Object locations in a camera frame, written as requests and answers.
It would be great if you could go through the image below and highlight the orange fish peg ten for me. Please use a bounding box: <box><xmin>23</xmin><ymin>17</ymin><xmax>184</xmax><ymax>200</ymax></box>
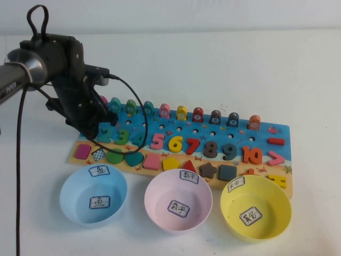
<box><xmin>247</xmin><ymin>115</ymin><xmax>261</xmax><ymax>131</ymax></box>

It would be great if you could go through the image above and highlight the wooden sea-print puzzle board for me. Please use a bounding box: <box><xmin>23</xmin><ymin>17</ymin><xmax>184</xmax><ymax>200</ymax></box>
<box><xmin>68</xmin><ymin>101</ymin><xmax>294</xmax><ymax>199</ymax></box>

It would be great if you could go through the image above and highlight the red wooden number seven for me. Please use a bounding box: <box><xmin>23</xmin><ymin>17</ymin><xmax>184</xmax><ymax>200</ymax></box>
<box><xmin>185</xmin><ymin>137</ymin><xmax>201</xmax><ymax>155</ymax></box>

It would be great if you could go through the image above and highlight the brown wooden number eight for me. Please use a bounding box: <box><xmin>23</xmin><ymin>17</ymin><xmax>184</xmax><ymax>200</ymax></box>
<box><xmin>204</xmin><ymin>141</ymin><xmax>219</xmax><ymax>158</ymax></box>

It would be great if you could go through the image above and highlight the dark grey fish peg nine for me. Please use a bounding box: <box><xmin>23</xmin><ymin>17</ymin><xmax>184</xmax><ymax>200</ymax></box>
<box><xmin>226</xmin><ymin>111</ymin><xmax>240</xmax><ymax>127</ymax></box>

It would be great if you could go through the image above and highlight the yellow wooden number six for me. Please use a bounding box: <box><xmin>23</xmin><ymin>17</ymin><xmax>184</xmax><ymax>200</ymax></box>
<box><xmin>169</xmin><ymin>135</ymin><xmax>184</xmax><ymax>152</ymax></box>

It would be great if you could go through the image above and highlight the green fish peg three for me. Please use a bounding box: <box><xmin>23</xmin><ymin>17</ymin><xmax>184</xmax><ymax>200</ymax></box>
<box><xmin>125</xmin><ymin>99</ymin><xmax>137</xmax><ymax>116</ymax></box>

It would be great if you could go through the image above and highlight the yellow wooden pentagon piece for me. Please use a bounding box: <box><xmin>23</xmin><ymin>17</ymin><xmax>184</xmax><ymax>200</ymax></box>
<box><xmin>162</xmin><ymin>157</ymin><xmax>181</xmax><ymax>172</ymax></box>

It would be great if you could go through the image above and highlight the dark grey wooden number nine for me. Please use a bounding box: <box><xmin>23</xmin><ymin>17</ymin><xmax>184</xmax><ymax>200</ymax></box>
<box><xmin>223</xmin><ymin>143</ymin><xmax>238</xmax><ymax>161</ymax></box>

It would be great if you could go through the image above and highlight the green wooden circle piece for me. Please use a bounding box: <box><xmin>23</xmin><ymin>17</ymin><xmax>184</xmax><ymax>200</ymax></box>
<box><xmin>106</xmin><ymin>148</ymin><xmax>125</xmax><ymax>165</ymax></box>

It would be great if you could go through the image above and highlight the yellow fish peg six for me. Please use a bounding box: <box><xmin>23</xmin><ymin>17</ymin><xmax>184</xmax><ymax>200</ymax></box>
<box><xmin>176</xmin><ymin>105</ymin><xmax>188</xmax><ymax>121</ymax></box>

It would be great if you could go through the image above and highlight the pink plastic bowl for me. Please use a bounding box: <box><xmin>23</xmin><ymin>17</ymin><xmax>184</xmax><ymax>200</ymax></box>
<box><xmin>144</xmin><ymin>168</ymin><xmax>213</xmax><ymax>236</ymax></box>

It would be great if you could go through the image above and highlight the dark teal wooden number four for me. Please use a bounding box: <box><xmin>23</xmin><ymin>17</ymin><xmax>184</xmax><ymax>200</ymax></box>
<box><xmin>130</xmin><ymin>130</ymin><xmax>147</xmax><ymax>147</ymax></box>

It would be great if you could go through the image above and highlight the pink fish peg five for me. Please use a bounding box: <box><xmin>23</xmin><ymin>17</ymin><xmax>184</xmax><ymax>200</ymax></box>
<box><xmin>159</xmin><ymin>103</ymin><xmax>171</xmax><ymax>119</ymax></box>

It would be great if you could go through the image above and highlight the yellow plastic bowl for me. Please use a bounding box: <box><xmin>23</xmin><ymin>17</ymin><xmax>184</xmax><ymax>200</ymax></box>
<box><xmin>220</xmin><ymin>175</ymin><xmax>293</xmax><ymax>244</ymax></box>

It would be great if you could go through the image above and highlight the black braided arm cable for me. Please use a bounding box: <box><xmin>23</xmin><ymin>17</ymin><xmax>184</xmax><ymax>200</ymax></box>
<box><xmin>14</xmin><ymin>4</ymin><xmax>51</xmax><ymax>256</ymax></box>

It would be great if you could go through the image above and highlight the light blue plastic bowl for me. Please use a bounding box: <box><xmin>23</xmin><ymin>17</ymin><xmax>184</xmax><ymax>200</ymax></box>
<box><xmin>59</xmin><ymin>164</ymin><xmax>128</xmax><ymax>229</ymax></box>

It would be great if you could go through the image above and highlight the brown fish peg eight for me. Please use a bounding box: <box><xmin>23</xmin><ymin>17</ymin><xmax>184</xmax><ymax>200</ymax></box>
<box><xmin>210</xmin><ymin>109</ymin><xmax>222</xmax><ymax>126</ymax></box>

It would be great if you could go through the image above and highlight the pink wooden greater-than sign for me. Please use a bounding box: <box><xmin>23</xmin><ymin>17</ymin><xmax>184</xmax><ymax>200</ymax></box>
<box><xmin>267</xmin><ymin>150</ymin><xmax>286</xmax><ymax>167</ymax></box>

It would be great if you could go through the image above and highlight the red fish peg seven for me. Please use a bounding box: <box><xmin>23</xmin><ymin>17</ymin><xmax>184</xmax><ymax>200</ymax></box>
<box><xmin>192</xmin><ymin>107</ymin><xmax>204</xmax><ymax>123</ymax></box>

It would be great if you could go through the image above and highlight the pink wooden trapezoid piece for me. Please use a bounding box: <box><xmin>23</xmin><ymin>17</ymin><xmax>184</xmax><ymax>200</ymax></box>
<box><xmin>143</xmin><ymin>154</ymin><xmax>160</xmax><ymax>170</ymax></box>

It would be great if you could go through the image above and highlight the brown wooden star piece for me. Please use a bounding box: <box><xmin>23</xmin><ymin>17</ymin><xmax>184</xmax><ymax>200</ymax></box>
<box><xmin>199</xmin><ymin>162</ymin><xmax>218</xmax><ymax>179</ymax></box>

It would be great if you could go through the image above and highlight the yellow wooden equals sign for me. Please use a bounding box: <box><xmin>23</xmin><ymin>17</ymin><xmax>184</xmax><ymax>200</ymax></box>
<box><xmin>267</xmin><ymin>174</ymin><xmax>288</xmax><ymax>189</ymax></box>

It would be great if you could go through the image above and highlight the orange wooden plus sign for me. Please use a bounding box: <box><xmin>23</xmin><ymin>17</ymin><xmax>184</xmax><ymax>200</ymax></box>
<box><xmin>241</xmin><ymin>168</ymin><xmax>261</xmax><ymax>177</ymax></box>

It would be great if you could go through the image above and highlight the dark teal fish peg four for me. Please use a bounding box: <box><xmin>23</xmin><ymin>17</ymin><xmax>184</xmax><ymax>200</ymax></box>
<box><xmin>143</xmin><ymin>100</ymin><xmax>155</xmax><ymax>117</ymax></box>

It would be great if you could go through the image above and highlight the thin black camera cable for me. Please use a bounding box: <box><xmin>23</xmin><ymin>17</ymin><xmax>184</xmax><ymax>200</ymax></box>
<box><xmin>85</xmin><ymin>74</ymin><xmax>149</xmax><ymax>155</ymax></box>

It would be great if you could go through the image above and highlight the red wooden triangle piece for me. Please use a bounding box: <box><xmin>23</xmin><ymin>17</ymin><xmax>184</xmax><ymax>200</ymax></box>
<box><xmin>181</xmin><ymin>159</ymin><xmax>201</xmax><ymax>173</ymax></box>

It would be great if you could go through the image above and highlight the dark grey wooden square piece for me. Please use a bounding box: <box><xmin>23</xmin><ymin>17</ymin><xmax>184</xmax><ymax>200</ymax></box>
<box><xmin>218</xmin><ymin>164</ymin><xmax>238</xmax><ymax>181</ymax></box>

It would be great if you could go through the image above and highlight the magenta wooden rectangle piece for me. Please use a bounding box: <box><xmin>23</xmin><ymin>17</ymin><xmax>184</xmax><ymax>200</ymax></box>
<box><xmin>75</xmin><ymin>143</ymin><xmax>91</xmax><ymax>160</ymax></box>

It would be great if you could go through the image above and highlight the teal-green wooden number two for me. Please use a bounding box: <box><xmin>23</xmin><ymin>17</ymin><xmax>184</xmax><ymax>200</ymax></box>
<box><xmin>96</xmin><ymin>127</ymin><xmax>112</xmax><ymax>143</ymax></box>

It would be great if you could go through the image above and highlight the teal-green fish peg two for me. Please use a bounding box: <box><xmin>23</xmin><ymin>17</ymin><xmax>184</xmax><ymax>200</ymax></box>
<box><xmin>109</xmin><ymin>97</ymin><xmax>122</xmax><ymax>114</ymax></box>

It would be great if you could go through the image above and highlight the orange wooden number ten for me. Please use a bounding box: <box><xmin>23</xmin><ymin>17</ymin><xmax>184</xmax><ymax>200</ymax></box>
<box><xmin>241</xmin><ymin>146</ymin><xmax>263</xmax><ymax>165</ymax></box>

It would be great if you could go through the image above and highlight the green wooden number three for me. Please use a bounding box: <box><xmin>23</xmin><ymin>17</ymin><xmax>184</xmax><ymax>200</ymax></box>
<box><xmin>114</xmin><ymin>129</ymin><xmax>130</xmax><ymax>145</ymax></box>

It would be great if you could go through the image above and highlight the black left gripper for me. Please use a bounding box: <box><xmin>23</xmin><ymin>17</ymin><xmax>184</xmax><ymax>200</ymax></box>
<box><xmin>46</xmin><ymin>76</ymin><xmax>119</xmax><ymax>140</ymax></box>

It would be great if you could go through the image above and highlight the dark teal wooden heart piece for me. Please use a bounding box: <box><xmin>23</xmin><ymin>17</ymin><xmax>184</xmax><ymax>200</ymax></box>
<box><xmin>125</xmin><ymin>151</ymin><xmax>144</xmax><ymax>167</ymax></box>

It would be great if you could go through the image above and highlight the pink wooden number five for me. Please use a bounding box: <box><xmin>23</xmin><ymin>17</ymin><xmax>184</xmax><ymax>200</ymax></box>
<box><xmin>150</xmin><ymin>133</ymin><xmax>165</xmax><ymax>150</ymax></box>

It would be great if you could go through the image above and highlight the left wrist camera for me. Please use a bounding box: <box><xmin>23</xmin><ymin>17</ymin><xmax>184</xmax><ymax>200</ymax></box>
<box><xmin>85</xmin><ymin>65</ymin><xmax>110</xmax><ymax>86</ymax></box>

